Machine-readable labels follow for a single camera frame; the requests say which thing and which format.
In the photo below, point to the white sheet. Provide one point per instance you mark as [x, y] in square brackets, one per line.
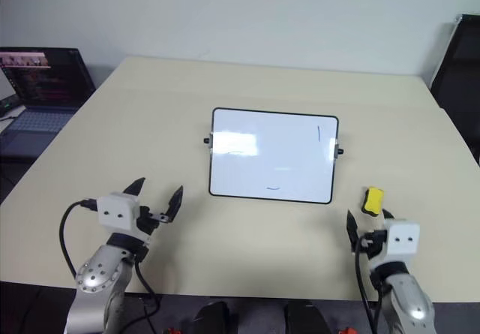
[5, 86]

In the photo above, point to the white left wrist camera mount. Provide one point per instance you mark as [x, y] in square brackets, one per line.
[116, 212]

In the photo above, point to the yellow and black eraser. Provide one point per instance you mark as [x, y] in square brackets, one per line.
[373, 199]

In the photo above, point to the small black-framed whiteboard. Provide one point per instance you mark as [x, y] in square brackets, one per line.
[273, 154]

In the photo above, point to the open laptop computer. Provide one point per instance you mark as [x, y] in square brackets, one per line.
[41, 86]

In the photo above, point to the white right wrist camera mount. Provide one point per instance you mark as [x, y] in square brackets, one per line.
[403, 238]

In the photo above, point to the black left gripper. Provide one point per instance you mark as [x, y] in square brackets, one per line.
[147, 223]

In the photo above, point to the black chair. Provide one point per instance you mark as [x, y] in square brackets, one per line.
[459, 75]

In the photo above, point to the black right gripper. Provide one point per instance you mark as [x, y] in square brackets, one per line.
[378, 249]

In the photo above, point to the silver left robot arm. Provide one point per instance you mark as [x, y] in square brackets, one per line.
[98, 270]

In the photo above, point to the small red part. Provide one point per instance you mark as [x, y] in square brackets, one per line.
[345, 330]
[171, 330]

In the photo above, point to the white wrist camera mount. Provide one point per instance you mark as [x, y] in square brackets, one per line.
[116, 212]
[403, 238]

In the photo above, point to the dark rounded shape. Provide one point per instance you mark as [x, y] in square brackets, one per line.
[305, 317]
[215, 319]

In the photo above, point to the black device with green light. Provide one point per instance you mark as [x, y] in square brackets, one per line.
[8, 105]

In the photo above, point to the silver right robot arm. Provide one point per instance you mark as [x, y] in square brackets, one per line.
[407, 296]

